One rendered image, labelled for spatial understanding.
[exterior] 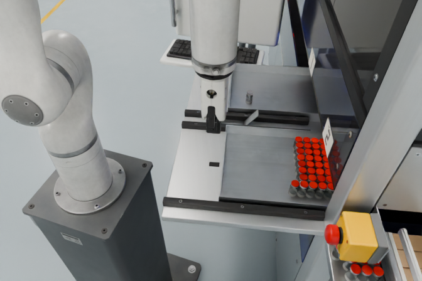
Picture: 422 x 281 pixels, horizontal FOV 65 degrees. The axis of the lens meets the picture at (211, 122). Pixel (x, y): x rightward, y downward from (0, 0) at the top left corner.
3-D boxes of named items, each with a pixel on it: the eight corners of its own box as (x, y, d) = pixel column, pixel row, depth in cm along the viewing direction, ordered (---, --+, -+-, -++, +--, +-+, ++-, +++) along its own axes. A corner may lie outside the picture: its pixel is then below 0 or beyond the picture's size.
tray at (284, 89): (321, 76, 126) (323, 68, 123) (333, 122, 107) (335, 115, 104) (232, 70, 128) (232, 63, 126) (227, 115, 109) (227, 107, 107)
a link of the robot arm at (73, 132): (36, 157, 75) (-13, 68, 58) (65, 103, 88) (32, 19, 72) (88, 158, 74) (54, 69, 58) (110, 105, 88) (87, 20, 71)
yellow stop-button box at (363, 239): (367, 231, 71) (379, 212, 66) (376, 264, 66) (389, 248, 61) (331, 227, 71) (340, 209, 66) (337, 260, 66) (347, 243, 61)
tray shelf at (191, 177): (318, 72, 130) (319, 68, 129) (357, 238, 80) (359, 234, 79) (198, 65, 134) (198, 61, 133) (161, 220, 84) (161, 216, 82)
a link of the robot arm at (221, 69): (235, 68, 58) (234, 82, 60) (237, 42, 64) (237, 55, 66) (188, 65, 58) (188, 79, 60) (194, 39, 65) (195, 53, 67)
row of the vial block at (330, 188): (322, 148, 98) (326, 138, 95) (332, 200, 85) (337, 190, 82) (314, 148, 99) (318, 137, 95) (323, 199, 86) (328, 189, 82)
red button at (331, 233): (340, 231, 69) (345, 221, 66) (343, 249, 66) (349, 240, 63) (321, 229, 69) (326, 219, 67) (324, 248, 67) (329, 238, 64)
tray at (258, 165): (336, 140, 101) (340, 132, 99) (355, 216, 82) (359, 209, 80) (225, 132, 104) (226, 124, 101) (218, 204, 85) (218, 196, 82)
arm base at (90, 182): (39, 203, 87) (10, 157, 75) (81, 152, 100) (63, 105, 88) (102, 224, 83) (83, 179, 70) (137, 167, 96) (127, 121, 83)
